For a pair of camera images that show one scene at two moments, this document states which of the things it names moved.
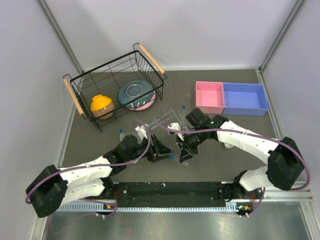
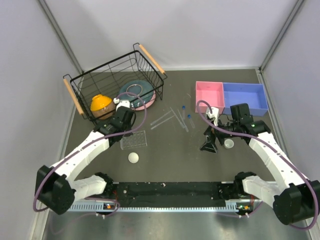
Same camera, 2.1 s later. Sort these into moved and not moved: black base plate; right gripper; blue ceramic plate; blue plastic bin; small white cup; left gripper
Moved: left gripper; right gripper
Not moved: blue ceramic plate; black base plate; blue plastic bin; small white cup
